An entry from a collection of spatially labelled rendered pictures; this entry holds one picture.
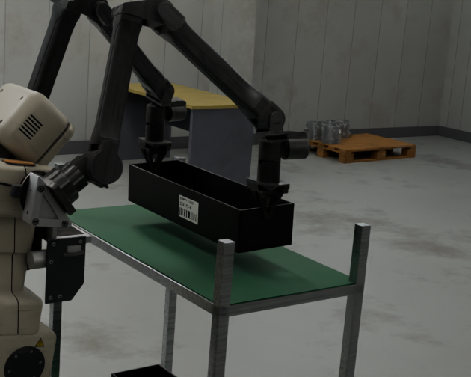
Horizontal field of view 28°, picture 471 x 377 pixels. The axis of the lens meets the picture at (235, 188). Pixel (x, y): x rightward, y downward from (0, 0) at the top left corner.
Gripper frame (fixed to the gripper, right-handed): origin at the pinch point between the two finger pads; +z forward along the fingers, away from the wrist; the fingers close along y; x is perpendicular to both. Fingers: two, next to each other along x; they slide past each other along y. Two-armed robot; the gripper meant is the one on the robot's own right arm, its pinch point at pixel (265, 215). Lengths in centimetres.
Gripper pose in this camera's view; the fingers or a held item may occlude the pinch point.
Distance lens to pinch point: 237.8
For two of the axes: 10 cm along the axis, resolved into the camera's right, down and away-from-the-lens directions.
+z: -0.5, 9.7, 2.2
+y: -5.7, -2.1, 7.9
